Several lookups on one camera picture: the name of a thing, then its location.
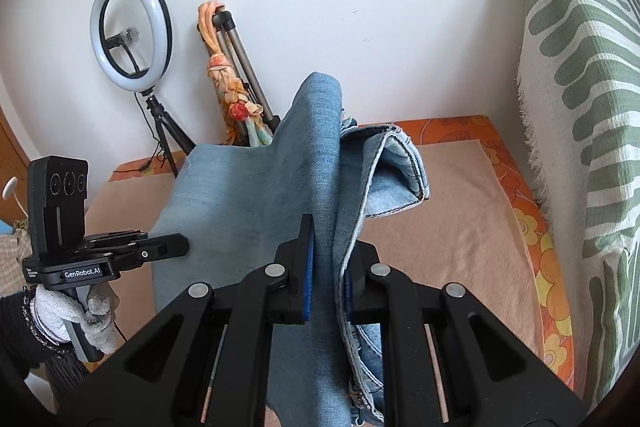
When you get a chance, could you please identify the grey folded tripod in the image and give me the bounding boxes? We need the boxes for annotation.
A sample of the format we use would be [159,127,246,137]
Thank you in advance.
[212,11,281,134]

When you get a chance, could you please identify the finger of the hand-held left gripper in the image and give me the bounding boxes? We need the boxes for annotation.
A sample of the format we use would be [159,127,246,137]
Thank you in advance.
[121,233,190,266]

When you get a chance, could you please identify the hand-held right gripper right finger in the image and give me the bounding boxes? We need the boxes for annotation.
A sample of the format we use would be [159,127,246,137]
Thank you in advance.
[345,239,586,427]

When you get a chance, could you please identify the blue denim pants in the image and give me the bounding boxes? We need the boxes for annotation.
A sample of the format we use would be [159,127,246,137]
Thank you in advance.
[150,72,433,427]

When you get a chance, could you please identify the person's left forearm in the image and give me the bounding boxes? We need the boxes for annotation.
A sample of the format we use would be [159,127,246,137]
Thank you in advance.
[0,292,53,380]

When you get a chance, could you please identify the beige plaid blanket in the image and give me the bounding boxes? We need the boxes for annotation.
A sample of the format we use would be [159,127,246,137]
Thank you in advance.
[0,219,32,297]

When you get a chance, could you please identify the white clip desk lamp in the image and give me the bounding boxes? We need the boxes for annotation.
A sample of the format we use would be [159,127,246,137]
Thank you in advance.
[1,177,27,224]

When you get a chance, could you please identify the beaded bracelet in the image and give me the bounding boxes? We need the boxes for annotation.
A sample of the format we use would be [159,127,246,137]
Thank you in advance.
[22,286,58,348]

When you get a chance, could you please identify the orange floral bed sheet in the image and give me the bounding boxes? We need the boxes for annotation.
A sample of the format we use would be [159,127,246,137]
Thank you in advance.
[107,115,576,400]

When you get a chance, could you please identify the white ring light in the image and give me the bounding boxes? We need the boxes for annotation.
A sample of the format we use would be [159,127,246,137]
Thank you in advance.
[90,0,173,95]

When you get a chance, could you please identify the colourful floral scarf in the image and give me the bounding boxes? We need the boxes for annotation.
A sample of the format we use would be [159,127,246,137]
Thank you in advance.
[197,0,276,148]

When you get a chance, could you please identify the black ring light tripod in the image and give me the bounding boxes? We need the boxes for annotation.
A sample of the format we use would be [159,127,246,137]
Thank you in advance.
[139,91,197,180]

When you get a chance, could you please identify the peach blanket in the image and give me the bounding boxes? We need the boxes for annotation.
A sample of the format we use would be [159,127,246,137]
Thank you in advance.
[82,142,546,427]

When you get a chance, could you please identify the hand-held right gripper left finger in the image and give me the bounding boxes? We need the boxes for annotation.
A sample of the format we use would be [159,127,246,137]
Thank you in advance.
[57,214,316,427]

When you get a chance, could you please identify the person's left hand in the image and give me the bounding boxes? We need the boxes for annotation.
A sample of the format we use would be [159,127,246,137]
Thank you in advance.
[30,284,119,356]

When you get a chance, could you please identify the green striped white blanket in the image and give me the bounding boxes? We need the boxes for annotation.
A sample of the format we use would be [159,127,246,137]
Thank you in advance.
[515,0,640,413]

